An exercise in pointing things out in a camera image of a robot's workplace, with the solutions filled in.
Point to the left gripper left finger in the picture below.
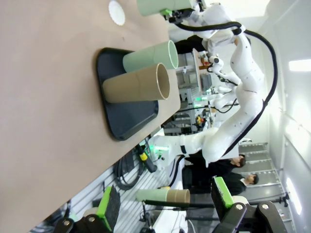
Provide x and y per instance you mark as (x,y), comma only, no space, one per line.
(109,206)

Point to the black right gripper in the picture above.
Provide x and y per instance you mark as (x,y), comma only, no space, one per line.
(184,15)

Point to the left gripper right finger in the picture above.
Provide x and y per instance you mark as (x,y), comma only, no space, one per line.
(223,196)

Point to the brown plastic cup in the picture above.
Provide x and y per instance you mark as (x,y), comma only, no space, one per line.
(131,87)
(178,195)

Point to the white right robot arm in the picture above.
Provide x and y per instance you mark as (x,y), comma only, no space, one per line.
(247,72)

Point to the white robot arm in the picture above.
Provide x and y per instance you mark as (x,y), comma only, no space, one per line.
(218,64)

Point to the person in black clothing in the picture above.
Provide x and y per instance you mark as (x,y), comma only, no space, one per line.
(238,185)
(218,167)

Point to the yellow black handheld device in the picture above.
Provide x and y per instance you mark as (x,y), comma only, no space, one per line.
(143,156)

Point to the ceiling light panel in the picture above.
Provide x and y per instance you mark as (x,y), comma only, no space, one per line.
(300,65)
(293,196)

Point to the black plastic tray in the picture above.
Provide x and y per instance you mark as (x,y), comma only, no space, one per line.
(131,121)

